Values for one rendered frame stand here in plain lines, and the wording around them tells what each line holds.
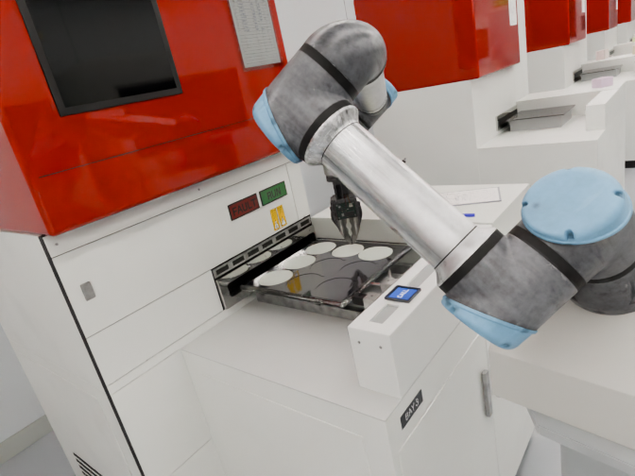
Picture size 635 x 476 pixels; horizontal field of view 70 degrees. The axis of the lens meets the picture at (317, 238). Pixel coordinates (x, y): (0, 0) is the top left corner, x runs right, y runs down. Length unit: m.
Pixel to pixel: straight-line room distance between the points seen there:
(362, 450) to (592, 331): 0.47
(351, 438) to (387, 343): 0.22
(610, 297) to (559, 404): 0.19
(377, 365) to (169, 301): 0.59
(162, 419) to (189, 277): 0.37
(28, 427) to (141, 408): 1.61
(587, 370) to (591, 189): 0.29
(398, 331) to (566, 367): 0.27
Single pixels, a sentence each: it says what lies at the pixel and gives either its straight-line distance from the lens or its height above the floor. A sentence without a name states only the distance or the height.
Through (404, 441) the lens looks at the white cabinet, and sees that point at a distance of 0.97.
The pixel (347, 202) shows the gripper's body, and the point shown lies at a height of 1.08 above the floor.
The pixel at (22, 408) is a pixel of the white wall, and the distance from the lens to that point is 2.82.
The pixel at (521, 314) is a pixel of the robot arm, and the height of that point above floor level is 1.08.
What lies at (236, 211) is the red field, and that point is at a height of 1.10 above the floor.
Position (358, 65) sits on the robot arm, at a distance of 0.73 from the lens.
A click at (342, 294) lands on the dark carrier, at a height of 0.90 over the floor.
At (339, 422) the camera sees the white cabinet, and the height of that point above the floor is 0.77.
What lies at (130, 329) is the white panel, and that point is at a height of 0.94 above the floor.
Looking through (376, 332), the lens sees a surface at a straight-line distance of 0.85.
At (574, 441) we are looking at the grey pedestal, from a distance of 0.85.
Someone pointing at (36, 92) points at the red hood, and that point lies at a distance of 1.06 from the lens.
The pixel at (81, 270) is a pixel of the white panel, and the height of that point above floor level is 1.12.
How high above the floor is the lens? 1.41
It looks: 19 degrees down
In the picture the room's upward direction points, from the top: 12 degrees counter-clockwise
